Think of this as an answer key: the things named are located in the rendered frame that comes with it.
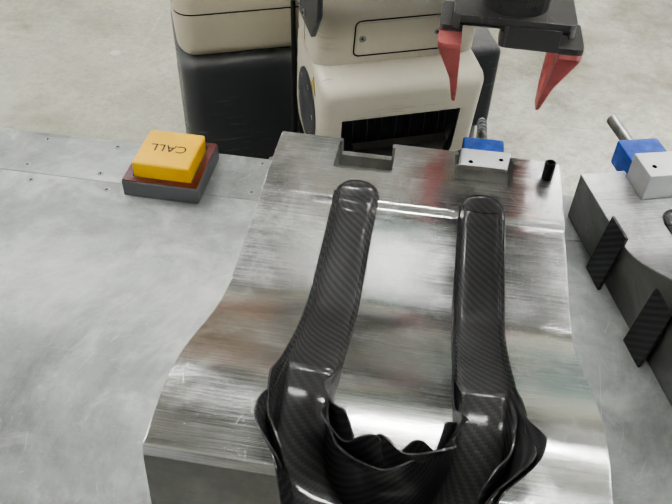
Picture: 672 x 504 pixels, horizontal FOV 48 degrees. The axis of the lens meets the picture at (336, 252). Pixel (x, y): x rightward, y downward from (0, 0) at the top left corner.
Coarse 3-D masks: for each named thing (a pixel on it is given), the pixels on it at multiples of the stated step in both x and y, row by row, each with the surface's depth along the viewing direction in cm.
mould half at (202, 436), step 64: (320, 192) 65; (384, 192) 66; (448, 192) 66; (512, 192) 66; (256, 256) 60; (384, 256) 61; (448, 256) 61; (512, 256) 61; (256, 320) 54; (384, 320) 55; (448, 320) 56; (512, 320) 56; (192, 384) 45; (256, 384) 45; (384, 384) 46; (448, 384) 47; (576, 384) 48; (192, 448) 42; (256, 448) 42; (576, 448) 43
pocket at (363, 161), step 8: (344, 152) 72; (352, 152) 72; (392, 152) 71; (336, 160) 70; (344, 160) 72; (352, 160) 72; (360, 160) 72; (368, 160) 72; (376, 160) 72; (384, 160) 72; (392, 160) 71; (352, 168) 72; (360, 168) 72; (368, 168) 72; (376, 168) 72; (384, 168) 72
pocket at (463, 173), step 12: (456, 156) 70; (456, 168) 71; (468, 168) 71; (480, 168) 71; (492, 168) 71; (456, 180) 71; (468, 180) 71; (480, 180) 71; (492, 180) 71; (504, 180) 71
